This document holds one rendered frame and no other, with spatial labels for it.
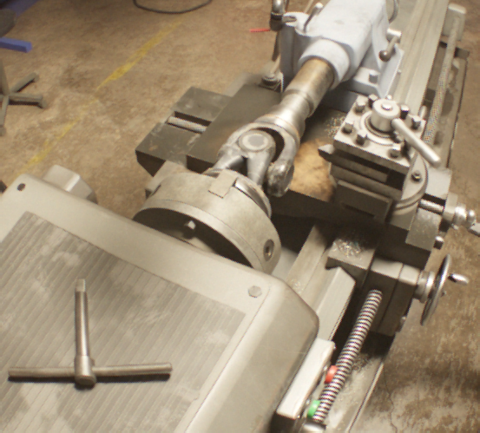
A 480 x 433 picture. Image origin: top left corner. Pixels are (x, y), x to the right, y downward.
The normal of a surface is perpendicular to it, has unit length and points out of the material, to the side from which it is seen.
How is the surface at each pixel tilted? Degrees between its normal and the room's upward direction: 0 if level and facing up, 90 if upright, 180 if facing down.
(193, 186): 7
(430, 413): 0
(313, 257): 0
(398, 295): 90
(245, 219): 38
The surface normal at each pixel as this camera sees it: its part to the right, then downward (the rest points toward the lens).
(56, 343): 0.00, -0.69
